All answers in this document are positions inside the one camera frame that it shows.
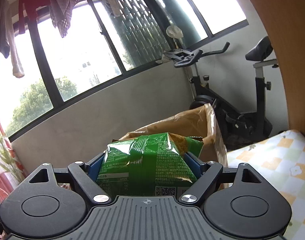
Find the green snack bag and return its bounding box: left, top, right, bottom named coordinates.
left=95, top=132, right=203, bottom=198

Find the brown cardboard box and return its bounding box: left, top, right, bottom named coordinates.
left=112, top=103, right=228, bottom=190

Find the black exercise bike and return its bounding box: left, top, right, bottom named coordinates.
left=163, top=36, right=279, bottom=140

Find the pink patterned curtain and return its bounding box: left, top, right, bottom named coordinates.
left=0, top=122, right=27, bottom=202

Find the beige hanging sock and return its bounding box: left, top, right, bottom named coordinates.
left=4, top=0, right=24, bottom=78

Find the white cloth on pole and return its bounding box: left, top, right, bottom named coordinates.
left=166, top=25, right=183, bottom=40

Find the mauve dotted hanging garment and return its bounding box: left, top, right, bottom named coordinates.
left=49, top=0, right=84, bottom=38

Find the wooden door panel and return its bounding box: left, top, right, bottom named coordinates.
left=250, top=0, right=305, bottom=135

